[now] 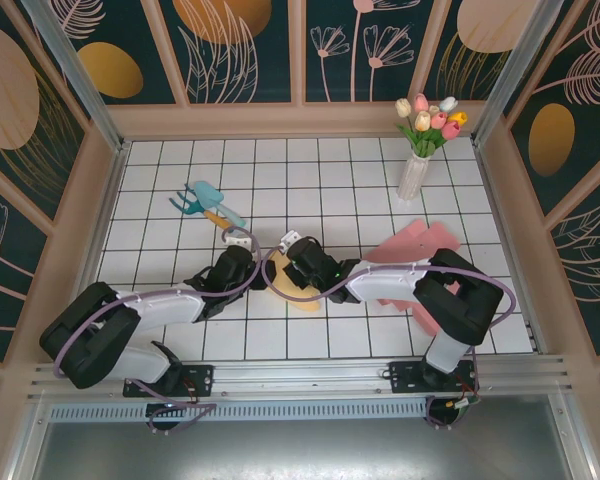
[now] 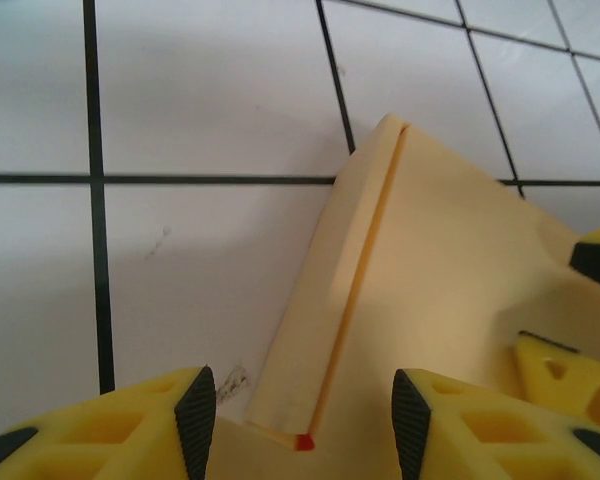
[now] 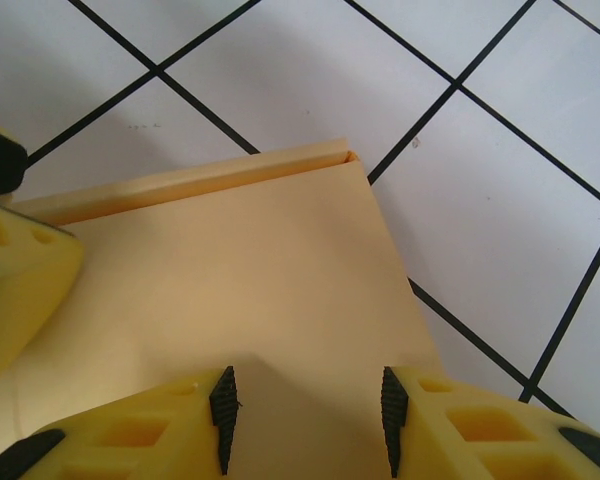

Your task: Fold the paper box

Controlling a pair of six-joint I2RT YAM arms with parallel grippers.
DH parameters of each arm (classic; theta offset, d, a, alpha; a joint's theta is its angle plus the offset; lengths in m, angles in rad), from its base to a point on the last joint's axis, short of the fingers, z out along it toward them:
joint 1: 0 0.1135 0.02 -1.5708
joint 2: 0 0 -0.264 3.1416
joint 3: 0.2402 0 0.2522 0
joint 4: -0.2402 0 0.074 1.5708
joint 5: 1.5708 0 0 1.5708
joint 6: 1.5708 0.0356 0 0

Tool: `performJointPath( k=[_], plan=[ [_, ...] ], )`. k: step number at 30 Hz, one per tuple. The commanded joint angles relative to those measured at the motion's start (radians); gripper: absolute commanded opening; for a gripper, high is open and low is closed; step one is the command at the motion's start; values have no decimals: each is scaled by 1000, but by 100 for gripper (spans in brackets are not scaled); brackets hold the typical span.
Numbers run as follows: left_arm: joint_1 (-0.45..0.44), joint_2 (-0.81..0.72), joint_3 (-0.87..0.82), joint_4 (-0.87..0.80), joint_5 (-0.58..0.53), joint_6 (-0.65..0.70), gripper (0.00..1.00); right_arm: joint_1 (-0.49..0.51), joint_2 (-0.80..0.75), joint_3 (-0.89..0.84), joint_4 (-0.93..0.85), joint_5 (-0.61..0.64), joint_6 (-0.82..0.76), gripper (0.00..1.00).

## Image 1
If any yellow paper box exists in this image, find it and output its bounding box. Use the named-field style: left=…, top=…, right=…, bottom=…
left=267, top=249, right=324, bottom=314

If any pink paper box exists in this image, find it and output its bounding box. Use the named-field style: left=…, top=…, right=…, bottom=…
left=362, top=218, right=464, bottom=336

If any light blue garden trowel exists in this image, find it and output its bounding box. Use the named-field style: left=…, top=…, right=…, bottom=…
left=192, top=181, right=247, bottom=229

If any white ribbed vase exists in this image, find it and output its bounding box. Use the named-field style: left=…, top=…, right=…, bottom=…
left=397, top=153, right=431, bottom=201

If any pastel tulip bouquet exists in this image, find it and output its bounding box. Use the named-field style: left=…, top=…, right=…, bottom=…
left=393, top=93, right=469, bottom=159

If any brushed metal panel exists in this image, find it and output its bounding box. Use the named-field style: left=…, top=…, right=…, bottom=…
left=29, top=418, right=599, bottom=480

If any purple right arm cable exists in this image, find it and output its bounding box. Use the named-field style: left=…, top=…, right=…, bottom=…
left=261, top=244, right=514, bottom=430

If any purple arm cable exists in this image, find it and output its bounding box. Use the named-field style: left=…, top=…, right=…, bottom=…
left=261, top=244, right=514, bottom=430
left=53, top=225, right=259, bottom=435

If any teal hand rake wooden handle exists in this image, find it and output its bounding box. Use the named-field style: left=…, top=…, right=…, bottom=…
left=168, top=183, right=234, bottom=234

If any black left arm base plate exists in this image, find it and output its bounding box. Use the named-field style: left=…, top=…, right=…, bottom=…
left=123, top=363, right=216, bottom=399

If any aluminium mounting rail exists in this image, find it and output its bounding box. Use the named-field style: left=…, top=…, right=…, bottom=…
left=27, top=353, right=574, bottom=404

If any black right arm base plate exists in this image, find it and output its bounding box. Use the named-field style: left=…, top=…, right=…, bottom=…
left=388, top=359, right=481, bottom=397

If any grey slotted cable duct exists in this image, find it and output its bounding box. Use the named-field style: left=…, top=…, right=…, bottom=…
left=47, top=399, right=434, bottom=424

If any black round cable port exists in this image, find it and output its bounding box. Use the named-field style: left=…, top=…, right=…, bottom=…
left=146, top=402, right=187, bottom=436
left=426, top=397, right=474, bottom=430

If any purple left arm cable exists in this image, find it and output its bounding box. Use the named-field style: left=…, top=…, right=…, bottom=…
left=53, top=225, right=259, bottom=435

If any aluminium frame post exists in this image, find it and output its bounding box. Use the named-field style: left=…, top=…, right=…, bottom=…
left=19, top=0, right=131, bottom=154
left=472, top=0, right=566, bottom=146

